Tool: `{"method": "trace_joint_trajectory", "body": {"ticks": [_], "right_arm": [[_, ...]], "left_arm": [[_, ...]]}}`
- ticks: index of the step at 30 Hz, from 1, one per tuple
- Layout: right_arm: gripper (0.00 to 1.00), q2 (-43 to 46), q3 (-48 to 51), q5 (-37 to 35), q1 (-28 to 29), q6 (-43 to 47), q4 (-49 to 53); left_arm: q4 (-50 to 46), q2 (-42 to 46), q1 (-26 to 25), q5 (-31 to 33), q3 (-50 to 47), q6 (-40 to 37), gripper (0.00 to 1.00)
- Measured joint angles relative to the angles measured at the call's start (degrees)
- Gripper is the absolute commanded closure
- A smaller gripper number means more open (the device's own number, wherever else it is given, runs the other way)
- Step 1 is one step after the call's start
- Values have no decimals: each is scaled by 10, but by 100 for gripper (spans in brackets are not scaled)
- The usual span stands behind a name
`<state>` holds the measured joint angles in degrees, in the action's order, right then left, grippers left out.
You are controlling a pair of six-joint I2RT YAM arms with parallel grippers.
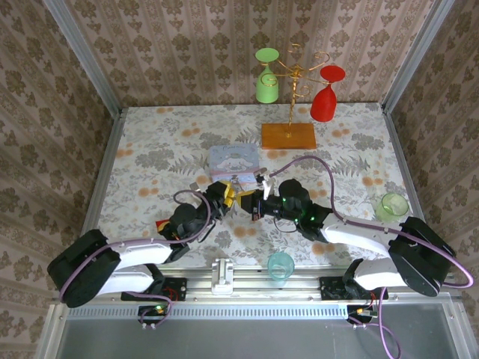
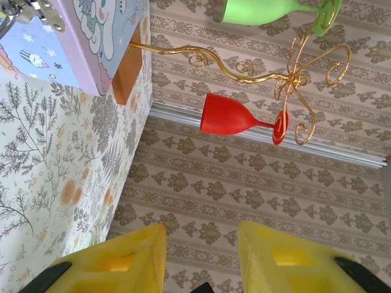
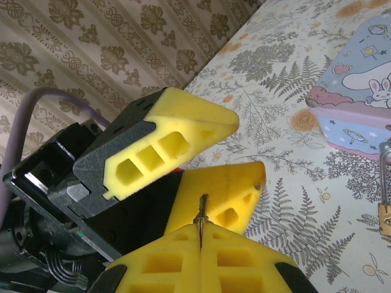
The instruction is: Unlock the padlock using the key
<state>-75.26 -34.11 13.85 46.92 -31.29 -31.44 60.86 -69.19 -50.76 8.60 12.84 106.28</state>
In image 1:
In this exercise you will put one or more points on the silver padlock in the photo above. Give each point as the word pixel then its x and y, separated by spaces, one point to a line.
pixel 237 183

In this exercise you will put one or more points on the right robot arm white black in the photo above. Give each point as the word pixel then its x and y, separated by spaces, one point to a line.
pixel 359 232

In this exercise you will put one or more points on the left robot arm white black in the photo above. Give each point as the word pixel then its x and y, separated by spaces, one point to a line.
pixel 138 258

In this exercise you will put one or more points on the blue cartoon tin box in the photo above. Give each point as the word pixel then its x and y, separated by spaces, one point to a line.
pixel 232 163

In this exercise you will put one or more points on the small silver metal object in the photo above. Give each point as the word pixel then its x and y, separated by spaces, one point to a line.
pixel 194 186

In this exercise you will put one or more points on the red yellow flat object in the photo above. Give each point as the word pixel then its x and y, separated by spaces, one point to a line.
pixel 162 226

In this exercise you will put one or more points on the teal transparent plastic cup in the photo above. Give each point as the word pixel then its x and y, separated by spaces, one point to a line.
pixel 280 265

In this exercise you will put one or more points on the gold glass rack stand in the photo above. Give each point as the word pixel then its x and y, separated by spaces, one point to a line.
pixel 290 131

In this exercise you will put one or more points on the green transparent plastic cup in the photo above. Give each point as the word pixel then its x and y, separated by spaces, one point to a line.
pixel 391 208

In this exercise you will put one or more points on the left controller circuit board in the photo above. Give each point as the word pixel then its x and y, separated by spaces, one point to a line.
pixel 154 313

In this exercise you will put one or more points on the controller circuit board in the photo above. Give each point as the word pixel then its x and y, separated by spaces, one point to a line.
pixel 362 312
pixel 154 313

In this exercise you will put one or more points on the green plastic wine glass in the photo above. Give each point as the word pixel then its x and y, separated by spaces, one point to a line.
pixel 267 80

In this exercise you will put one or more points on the red plastic wine glass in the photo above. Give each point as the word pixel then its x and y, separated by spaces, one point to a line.
pixel 325 95

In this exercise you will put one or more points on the right controller circuit board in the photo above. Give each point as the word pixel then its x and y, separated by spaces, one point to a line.
pixel 362 312

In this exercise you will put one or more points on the silver metal mounting bracket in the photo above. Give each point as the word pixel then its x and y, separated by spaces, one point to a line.
pixel 222 275

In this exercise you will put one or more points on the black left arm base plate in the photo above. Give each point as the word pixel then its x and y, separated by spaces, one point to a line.
pixel 168 289

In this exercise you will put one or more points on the aluminium mounting rail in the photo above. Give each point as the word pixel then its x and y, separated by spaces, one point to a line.
pixel 254 288

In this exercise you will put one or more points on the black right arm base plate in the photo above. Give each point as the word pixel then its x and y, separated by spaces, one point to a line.
pixel 337 289

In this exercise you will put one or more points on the aluminium frame post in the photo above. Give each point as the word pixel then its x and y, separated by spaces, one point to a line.
pixel 80 52
pixel 415 52

